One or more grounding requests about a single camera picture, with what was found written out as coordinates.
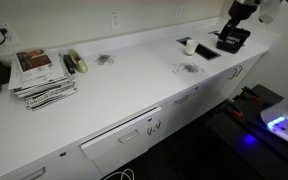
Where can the white drawer with wooden interior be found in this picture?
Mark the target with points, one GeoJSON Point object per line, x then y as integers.
{"type": "Point", "coordinates": [110, 143]}

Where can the black stapler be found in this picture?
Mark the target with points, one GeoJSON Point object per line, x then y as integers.
{"type": "Point", "coordinates": [69, 64]}

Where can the magazine with brown cover photo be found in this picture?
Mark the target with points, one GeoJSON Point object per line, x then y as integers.
{"type": "Point", "coordinates": [34, 60]}

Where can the small dark cabinet lock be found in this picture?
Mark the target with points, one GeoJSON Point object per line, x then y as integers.
{"type": "Point", "coordinates": [63, 154]}
{"type": "Point", "coordinates": [149, 119]}

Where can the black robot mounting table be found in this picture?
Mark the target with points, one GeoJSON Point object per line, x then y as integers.
{"type": "Point", "coordinates": [237, 146]}

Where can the white kitchen counter unit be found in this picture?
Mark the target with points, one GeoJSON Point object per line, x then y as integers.
{"type": "Point", "coordinates": [124, 90]}

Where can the white paper cup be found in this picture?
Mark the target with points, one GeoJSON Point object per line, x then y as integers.
{"type": "Point", "coordinates": [190, 47]}

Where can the black trash bin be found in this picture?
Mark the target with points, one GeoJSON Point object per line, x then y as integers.
{"type": "Point", "coordinates": [234, 45]}

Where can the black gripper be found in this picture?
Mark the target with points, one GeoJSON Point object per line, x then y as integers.
{"type": "Point", "coordinates": [242, 8]}

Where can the white paper magazine stack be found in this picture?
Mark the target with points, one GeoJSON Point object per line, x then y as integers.
{"type": "Point", "coordinates": [54, 78]}

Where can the white wall outlet with plug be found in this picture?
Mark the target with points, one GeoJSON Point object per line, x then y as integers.
{"type": "Point", "coordinates": [9, 38]}

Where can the black and white print magazine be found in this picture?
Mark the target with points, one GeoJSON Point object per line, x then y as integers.
{"type": "Point", "coordinates": [50, 98]}

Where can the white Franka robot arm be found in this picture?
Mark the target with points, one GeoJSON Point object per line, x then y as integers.
{"type": "Point", "coordinates": [284, 123]}

